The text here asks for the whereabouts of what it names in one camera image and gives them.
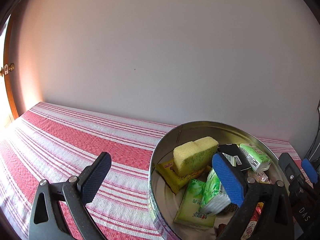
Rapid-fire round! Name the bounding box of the brass door latch plate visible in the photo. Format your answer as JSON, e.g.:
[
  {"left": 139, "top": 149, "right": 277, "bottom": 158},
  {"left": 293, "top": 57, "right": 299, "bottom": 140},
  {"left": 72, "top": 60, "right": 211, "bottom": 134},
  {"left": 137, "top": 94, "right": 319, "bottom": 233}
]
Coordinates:
[{"left": 0, "top": 64, "right": 15, "bottom": 77}]

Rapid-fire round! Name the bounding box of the small green tissue packet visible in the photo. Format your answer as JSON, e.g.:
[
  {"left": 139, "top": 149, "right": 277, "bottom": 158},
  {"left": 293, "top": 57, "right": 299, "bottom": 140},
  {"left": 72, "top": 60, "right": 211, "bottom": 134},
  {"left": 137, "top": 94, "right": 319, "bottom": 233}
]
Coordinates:
[{"left": 239, "top": 143, "right": 272, "bottom": 172}]

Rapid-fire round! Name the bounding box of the green white tissue packet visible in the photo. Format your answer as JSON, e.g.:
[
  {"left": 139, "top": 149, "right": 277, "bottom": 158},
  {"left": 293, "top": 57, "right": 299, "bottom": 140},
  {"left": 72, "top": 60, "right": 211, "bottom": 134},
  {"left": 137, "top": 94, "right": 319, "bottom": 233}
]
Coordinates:
[{"left": 199, "top": 167, "right": 232, "bottom": 216}]

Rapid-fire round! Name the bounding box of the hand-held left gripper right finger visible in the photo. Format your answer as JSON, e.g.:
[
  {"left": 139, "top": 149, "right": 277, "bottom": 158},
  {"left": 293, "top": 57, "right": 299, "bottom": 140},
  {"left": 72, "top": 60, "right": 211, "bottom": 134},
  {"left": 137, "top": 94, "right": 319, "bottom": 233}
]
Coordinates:
[{"left": 212, "top": 152, "right": 295, "bottom": 240}]

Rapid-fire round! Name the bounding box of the red striped tablecloth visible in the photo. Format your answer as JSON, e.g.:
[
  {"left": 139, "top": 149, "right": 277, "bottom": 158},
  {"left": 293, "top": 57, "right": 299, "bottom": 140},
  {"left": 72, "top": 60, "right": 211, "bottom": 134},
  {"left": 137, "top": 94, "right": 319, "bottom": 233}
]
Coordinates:
[{"left": 0, "top": 102, "right": 320, "bottom": 240}]

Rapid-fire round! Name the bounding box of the yellow snack packet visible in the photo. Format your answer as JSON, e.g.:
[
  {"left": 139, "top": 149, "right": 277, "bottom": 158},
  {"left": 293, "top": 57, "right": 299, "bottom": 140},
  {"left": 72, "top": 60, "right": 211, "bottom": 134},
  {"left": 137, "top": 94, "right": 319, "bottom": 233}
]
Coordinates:
[{"left": 155, "top": 160, "right": 212, "bottom": 195}]

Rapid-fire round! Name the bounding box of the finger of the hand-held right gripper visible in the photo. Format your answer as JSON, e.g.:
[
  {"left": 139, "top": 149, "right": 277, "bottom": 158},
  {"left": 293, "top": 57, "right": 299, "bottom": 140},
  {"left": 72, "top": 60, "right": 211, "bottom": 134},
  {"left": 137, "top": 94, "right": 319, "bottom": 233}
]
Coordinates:
[
  {"left": 301, "top": 159, "right": 319, "bottom": 189},
  {"left": 278, "top": 152, "right": 304, "bottom": 188}
]

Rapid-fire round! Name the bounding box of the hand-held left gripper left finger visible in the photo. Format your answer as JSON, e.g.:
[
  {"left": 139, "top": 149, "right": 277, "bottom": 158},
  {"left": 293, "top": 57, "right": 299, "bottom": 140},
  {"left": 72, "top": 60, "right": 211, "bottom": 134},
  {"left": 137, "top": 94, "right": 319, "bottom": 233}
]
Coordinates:
[{"left": 29, "top": 152, "right": 112, "bottom": 240}]

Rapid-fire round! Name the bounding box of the large green tissue packet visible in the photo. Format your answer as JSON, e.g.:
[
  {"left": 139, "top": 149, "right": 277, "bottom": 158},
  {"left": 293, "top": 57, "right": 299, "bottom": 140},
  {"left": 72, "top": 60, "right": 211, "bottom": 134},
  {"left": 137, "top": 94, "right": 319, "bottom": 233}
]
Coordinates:
[{"left": 174, "top": 179, "right": 217, "bottom": 231}]

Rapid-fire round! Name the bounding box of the pink candy wrapper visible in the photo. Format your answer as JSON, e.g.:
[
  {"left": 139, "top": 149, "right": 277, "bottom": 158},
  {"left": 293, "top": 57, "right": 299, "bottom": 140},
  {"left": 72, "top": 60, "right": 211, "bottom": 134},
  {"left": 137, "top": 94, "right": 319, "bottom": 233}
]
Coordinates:
[{"left": 254, "top": 171, "right": 269, "bottom": 184}]

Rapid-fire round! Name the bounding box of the black cable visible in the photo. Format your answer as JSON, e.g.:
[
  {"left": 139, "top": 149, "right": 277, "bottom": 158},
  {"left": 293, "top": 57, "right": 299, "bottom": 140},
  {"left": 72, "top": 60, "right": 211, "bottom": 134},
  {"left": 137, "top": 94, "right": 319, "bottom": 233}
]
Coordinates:
[{"left": 307, "top": 110, "right": 320, "bottom": 159}]

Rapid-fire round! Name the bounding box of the wooden door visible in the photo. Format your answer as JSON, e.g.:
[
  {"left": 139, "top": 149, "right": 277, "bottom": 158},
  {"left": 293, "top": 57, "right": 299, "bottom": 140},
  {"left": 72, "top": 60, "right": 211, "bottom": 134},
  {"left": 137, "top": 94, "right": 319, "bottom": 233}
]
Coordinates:
[{"left": 0, "top": 12, "right": 19, "bottom": 120}]

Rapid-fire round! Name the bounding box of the round blue cookie tin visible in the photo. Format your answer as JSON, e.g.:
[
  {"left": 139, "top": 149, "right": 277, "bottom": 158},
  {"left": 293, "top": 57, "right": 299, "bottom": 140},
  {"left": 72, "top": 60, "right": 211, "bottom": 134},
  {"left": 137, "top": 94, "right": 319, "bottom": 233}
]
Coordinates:
[{"left": 147, "top": 121, "right": 287, "bottom": 240}]

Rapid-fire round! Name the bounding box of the red patterned packet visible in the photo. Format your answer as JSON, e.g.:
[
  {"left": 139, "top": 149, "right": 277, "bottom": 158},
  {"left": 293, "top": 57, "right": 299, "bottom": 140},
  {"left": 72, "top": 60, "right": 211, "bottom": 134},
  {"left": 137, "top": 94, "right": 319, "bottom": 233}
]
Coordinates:
[{"left": 241, "top": 201, "right": 265, "bottom": 240}]

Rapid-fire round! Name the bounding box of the black box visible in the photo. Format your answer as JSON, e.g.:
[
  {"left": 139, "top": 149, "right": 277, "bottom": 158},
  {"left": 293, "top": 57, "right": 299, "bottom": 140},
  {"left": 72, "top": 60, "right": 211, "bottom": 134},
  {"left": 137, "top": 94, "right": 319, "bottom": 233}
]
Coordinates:
[{"left": 217, "top": 144, "right": 252, "bottom": 172}]

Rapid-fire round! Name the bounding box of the yellow sponge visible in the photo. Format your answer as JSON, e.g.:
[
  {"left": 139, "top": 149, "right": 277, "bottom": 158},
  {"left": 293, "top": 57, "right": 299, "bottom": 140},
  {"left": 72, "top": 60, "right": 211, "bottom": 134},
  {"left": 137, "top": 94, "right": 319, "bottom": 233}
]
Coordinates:
[{"left": 173, "top": 136, "right": 219, "bottom": 176}]

